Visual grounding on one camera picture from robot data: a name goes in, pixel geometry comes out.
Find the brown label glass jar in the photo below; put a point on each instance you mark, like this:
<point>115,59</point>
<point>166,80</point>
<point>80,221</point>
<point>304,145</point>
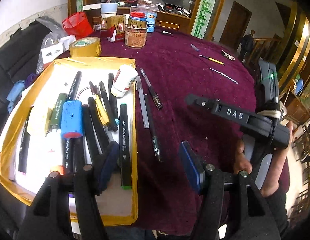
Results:
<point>136,30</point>

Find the bamboo painted panel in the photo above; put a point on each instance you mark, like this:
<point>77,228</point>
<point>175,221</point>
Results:
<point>202,18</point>

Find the black gel pen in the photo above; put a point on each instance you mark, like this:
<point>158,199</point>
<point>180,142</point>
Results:
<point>154,138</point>

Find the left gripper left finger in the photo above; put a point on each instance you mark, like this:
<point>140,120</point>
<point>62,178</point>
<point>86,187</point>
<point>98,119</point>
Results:
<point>105,165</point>

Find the translucent grey pen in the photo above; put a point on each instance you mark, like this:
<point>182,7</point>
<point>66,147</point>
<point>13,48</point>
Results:
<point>142,102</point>

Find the black marker green cap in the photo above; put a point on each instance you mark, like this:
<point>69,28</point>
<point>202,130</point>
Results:
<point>124,143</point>

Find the black marker pink cap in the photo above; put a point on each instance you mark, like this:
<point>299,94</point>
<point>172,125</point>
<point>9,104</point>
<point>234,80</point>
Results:
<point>24,145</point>

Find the silver thin pen far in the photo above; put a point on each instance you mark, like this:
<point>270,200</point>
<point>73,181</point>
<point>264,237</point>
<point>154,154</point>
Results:
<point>224,75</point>

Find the yellow black utility knife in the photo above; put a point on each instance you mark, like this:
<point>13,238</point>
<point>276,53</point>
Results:
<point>100,109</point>

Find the red lid plastic jar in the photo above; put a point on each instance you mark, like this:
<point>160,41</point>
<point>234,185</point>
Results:
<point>150,8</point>

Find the maroon velvet tablecloth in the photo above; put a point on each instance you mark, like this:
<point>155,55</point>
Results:
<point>178,64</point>

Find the black phone on mount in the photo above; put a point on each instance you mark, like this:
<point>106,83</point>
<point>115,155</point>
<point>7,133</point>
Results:
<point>266,88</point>

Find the red plastic bag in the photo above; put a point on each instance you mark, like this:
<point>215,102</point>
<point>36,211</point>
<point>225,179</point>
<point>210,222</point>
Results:
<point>78,25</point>

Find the blue cloth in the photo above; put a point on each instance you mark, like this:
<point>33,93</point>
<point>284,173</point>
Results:
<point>15,94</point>

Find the red cigarette pack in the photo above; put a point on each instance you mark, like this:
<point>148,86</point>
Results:
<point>113,28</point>

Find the yellow taped white tray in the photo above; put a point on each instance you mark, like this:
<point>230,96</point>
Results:
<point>50,152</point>

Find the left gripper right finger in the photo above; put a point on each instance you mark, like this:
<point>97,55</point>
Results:
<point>193,167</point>

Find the blue battery pack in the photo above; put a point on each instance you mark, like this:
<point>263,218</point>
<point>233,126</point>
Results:
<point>71,120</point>

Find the yellow black pen far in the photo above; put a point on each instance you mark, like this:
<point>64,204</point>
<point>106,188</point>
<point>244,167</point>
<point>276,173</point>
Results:
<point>211,59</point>

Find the black sofa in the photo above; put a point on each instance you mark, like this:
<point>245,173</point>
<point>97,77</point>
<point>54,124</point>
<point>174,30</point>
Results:
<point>19,58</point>

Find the yellow packing tape roll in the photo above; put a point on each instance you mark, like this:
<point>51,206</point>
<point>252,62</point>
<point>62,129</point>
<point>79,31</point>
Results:
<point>88,46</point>

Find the green cylindrical battery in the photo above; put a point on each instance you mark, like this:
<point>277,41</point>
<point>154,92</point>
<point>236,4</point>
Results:
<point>55,120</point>

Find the person right hand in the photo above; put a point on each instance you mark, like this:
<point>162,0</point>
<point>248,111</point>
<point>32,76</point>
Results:
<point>271,183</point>

